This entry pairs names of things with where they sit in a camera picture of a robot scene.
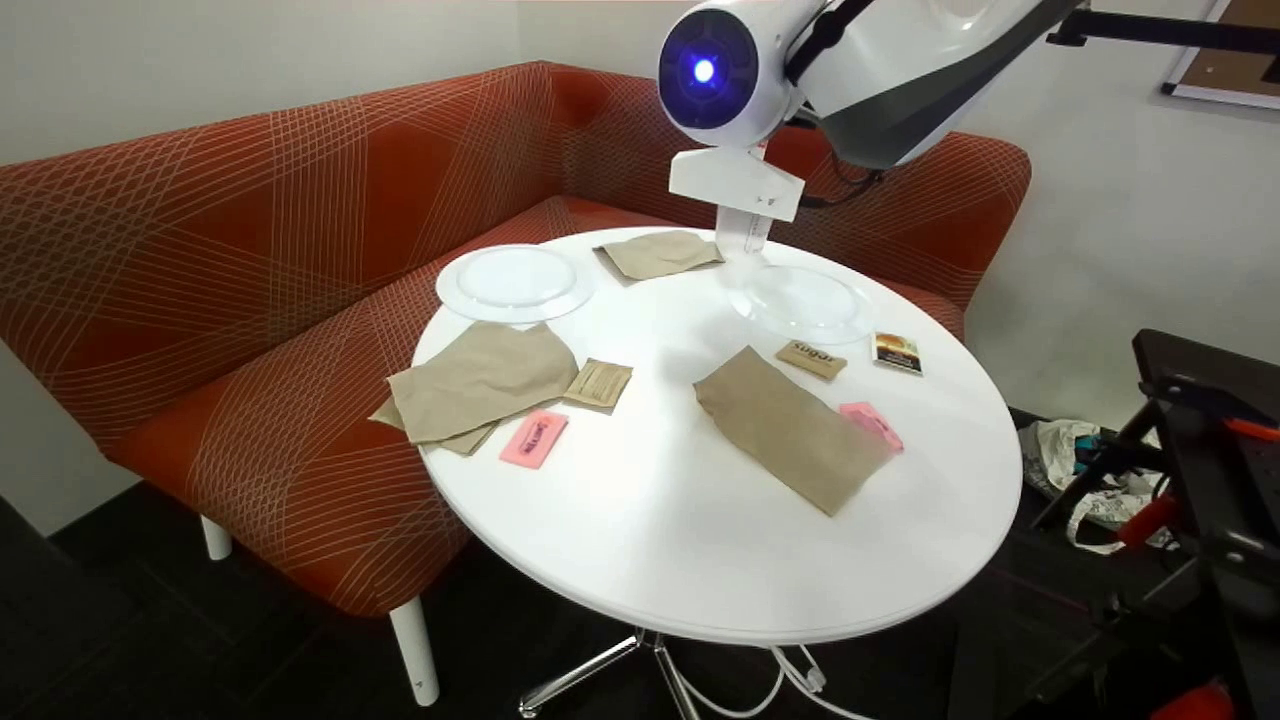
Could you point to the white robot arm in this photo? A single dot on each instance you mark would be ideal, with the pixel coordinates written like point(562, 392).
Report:
point(877, 78)

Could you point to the clear plastic cup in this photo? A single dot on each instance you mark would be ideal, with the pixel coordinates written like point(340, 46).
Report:
point(742, 235)

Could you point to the small brown sugar packet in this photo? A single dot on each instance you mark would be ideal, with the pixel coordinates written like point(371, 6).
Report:
point(599, 384)

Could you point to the round white table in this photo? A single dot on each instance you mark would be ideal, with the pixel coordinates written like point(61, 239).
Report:
point(723, 441)

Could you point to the folded brown napkin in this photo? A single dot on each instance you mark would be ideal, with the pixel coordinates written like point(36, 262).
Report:
point(658, 255)

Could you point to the pink sweetener packet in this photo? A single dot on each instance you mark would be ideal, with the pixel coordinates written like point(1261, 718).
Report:
point(874, 421)
point(534, 438)

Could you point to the large brown paper napkin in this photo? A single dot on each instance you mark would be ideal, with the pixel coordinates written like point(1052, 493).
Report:
point(791, 433)

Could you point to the clear plastic plate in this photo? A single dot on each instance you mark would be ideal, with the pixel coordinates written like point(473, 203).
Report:
point(798, 300)
point(514, 285)

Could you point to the brown napkin at table edge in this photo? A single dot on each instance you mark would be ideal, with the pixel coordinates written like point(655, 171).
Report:
point(481, 379)

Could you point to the printed tea bag packet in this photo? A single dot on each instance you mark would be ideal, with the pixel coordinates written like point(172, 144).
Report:
point(896, 352)

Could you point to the chrome table base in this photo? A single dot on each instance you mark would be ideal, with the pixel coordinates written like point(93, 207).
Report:
point(537, 697)

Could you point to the white sofa leg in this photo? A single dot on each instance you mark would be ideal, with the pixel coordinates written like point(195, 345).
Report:
point(417, 654)

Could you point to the crumpled bag on floor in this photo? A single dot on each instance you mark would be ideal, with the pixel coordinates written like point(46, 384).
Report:
point(1066, 463)

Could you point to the orange patterned sofa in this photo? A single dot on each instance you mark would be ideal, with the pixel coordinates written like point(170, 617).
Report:
point(221, 315)

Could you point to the black equipment cart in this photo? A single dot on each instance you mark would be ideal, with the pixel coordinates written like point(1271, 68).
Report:
point(1178, 627)

